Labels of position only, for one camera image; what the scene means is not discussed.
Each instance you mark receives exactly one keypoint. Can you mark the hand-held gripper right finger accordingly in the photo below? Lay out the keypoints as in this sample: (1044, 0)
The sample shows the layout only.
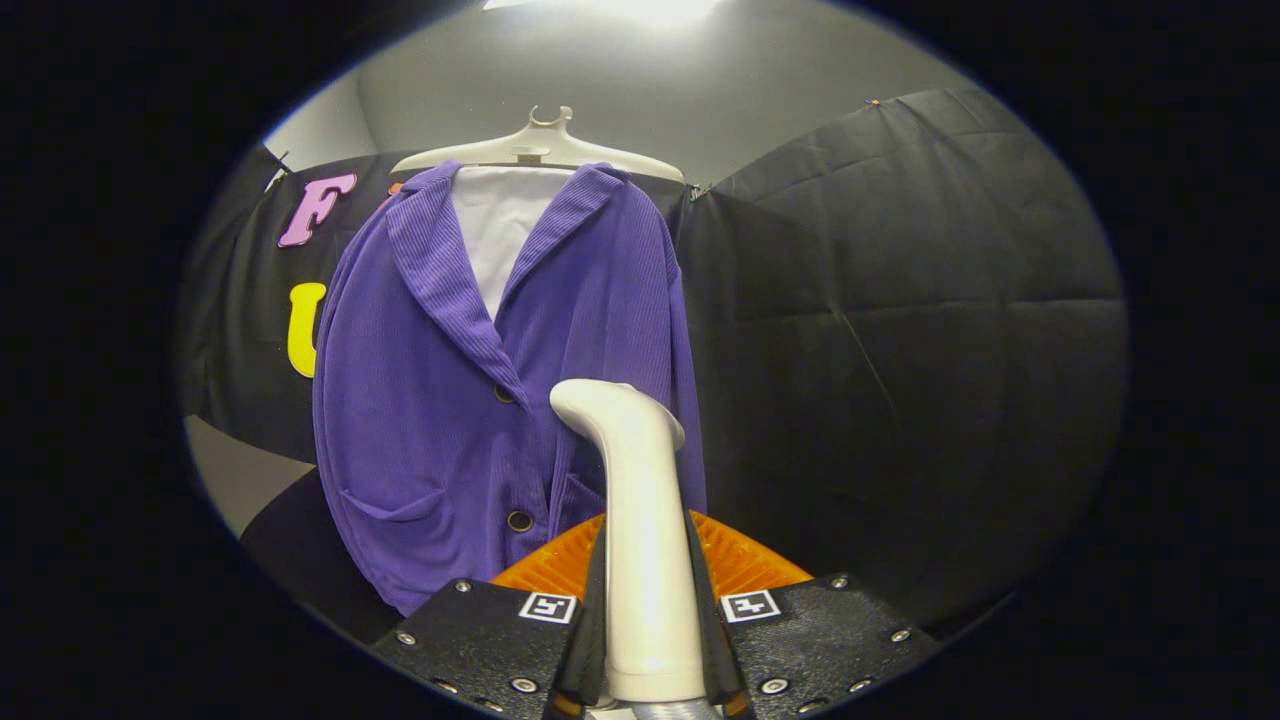
(715, 650)

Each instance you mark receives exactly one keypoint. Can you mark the white shirt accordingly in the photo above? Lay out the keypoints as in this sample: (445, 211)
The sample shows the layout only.
(500, 220)

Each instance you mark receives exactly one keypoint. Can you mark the white plastic clothes hanger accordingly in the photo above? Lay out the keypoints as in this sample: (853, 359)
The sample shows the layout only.
(540, 145)

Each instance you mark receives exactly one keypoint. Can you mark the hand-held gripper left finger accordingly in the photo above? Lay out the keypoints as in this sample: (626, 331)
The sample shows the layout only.
(590, 650)

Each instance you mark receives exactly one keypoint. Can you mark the black backdrop cloth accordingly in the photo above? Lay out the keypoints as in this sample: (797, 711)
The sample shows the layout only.
(900, 350)

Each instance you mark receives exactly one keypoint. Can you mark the grey cabinet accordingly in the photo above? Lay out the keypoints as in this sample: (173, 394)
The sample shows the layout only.
(240, 480)

